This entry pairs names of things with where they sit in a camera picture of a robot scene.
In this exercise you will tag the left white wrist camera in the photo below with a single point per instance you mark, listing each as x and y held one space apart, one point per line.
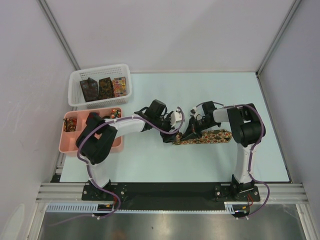
176 117

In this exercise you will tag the brown patterned long tie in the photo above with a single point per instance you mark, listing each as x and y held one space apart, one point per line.
217 136

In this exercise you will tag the red colourful folded tie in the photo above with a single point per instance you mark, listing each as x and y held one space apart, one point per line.
119 86

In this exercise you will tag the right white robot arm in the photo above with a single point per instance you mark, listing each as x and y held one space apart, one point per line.
247 130

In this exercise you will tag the dark floral folded tie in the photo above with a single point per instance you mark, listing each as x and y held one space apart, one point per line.
89 89

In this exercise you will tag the dark brown folded tie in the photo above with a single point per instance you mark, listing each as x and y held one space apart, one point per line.
105 90

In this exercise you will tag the white plastic basket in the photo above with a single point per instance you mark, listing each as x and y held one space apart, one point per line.
75 94

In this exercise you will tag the red gold rolled tie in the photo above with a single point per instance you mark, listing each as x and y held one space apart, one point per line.
70 124

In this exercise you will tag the pink compartment tray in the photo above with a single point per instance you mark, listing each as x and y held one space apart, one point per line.
67 144

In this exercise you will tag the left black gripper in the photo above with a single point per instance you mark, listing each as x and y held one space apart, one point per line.
168 138

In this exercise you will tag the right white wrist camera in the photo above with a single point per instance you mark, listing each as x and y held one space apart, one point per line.
194 112

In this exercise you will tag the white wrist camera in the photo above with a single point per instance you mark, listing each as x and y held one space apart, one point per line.
194 112
176 117

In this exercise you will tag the white cable duct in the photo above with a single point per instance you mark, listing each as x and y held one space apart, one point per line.
106 208

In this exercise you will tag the aluminium frame rail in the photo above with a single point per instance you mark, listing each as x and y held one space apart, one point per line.
63 192

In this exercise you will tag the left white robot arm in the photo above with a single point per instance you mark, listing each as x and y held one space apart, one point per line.
95 141

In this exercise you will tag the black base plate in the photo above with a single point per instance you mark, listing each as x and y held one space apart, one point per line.
176 194

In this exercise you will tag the colourful dotted rolled tie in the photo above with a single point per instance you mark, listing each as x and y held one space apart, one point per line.
114 114

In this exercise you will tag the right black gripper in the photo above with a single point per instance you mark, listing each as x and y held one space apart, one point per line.
192 133

